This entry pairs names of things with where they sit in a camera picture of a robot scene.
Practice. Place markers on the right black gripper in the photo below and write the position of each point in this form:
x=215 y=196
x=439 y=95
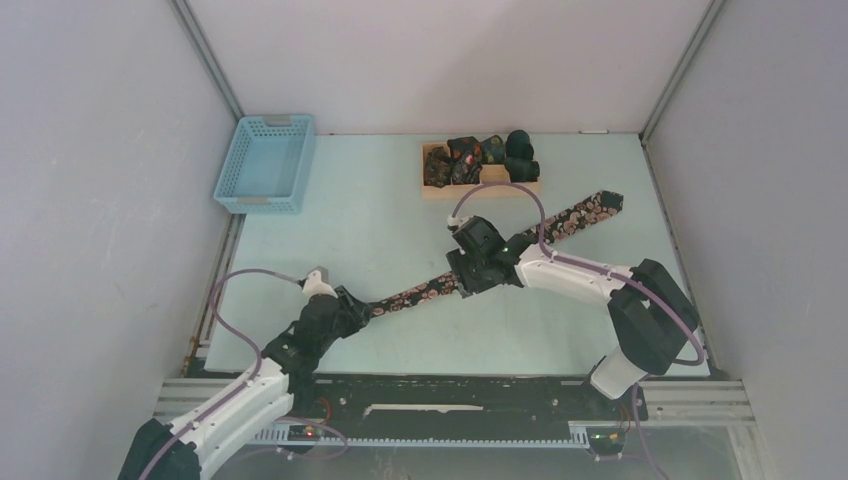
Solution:
x=458 y=260

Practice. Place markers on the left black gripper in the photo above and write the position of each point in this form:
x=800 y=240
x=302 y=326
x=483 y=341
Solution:
x=356 y=312

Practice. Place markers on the rose patterned necktie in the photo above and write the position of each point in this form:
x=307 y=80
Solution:
x=594 y=209

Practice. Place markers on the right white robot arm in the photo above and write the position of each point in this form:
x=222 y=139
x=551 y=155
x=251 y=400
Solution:
x=652 y=318

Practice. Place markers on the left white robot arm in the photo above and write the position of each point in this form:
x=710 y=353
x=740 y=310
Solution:
x=197 y=444

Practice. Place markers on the wooden tray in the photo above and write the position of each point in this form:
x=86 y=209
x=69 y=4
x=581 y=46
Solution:
x=495 y=181

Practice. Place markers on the rolled dark paisley tie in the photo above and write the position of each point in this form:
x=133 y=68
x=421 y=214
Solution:
x=437 y=168

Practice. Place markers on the rolled red floral tie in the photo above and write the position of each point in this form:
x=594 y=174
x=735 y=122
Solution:
x=465 y=159

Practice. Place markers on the rolled green patterned tie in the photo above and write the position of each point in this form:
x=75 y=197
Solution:
x=493 y=150

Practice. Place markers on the blue plastic basket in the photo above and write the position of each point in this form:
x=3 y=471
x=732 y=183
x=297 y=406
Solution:
x=267 y=166

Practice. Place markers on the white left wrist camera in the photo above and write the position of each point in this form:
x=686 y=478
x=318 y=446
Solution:
x=316 y=282

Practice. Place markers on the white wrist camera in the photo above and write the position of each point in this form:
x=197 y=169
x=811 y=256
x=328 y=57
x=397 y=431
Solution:
x=316 y=282
x=456 y=222

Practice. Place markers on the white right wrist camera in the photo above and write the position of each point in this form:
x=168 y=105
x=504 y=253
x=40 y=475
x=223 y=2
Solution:
x=456 y=222

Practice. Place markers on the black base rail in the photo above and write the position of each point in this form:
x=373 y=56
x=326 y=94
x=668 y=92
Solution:
x=463 y=409

